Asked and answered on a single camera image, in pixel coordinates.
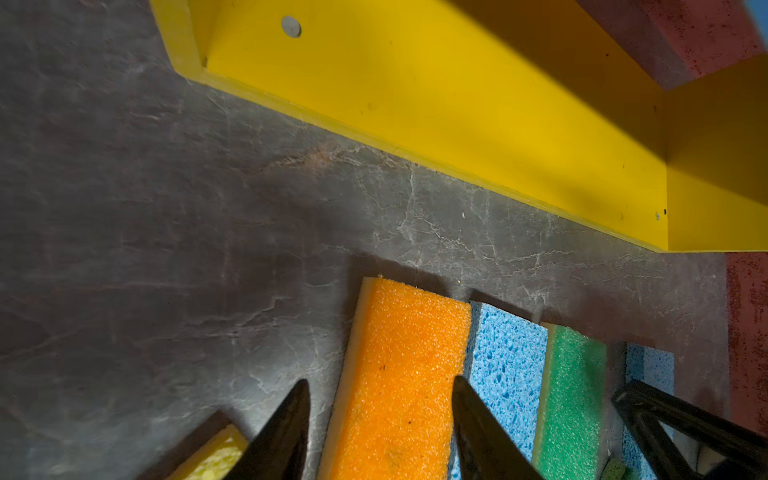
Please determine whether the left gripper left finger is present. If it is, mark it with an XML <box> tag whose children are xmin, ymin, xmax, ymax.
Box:
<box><xmin>224</xmin><ymin>379</ymin><xmax>311</xmax><ymax>480</ymax></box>

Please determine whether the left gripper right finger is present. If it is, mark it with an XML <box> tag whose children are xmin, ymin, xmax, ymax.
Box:
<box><xmin>451</xmin><ymin>375</ymin><xmax>543</xmax><ymax>480</ymax></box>

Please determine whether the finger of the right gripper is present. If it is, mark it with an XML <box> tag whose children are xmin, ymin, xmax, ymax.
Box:
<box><xmin>611</xmin><ymin>380</ymin><xmax>767</xmax><ymax>479</ymax></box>

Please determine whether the light green sponge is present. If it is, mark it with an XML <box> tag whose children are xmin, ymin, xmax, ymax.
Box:
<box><xmin>532</xmin><ymin>324</ymin><xmax>607</xmax><ymax>479</ymax></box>

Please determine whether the orange sponge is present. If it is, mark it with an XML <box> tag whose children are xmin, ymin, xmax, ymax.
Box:
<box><xmin>317</xmin><ymin>277</ymin><xmax>472</xmax><ymax>479</ymax></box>

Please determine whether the yellow shelf with coloured boards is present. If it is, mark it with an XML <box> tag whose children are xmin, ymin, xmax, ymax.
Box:
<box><xmin>151</xmin><ymin>1</ymin><xmax>767</xmax><ymax>253</ymax></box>

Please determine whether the yellow sponge left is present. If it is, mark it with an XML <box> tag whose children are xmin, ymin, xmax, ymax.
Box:
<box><xmin>167</xmin><ymin>424</ymin><xmax>248</xmax><ymax>480</ymax></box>

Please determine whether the blue sponge left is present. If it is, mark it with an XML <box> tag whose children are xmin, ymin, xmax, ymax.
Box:
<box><xmin>468</xmin><ymin>301</ymin><xmax>548</xmax><ymax>461</ymax></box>

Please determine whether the blue sponge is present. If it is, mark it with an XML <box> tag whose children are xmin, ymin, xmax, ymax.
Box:
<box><xmin>622</xmin><ymin>343</ymin><xmax>675</xmax><ymax>479</ymax></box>
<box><xmin>468</xmin><ymin>301</ymin><xmax>548</xmax><ymax>461</ymax></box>

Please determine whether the blue sponge right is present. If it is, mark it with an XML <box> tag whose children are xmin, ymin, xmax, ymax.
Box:
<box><xmin>622</xmin><ymin>343</ymin><xmax>675</xmax><ymax>479</ymax></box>

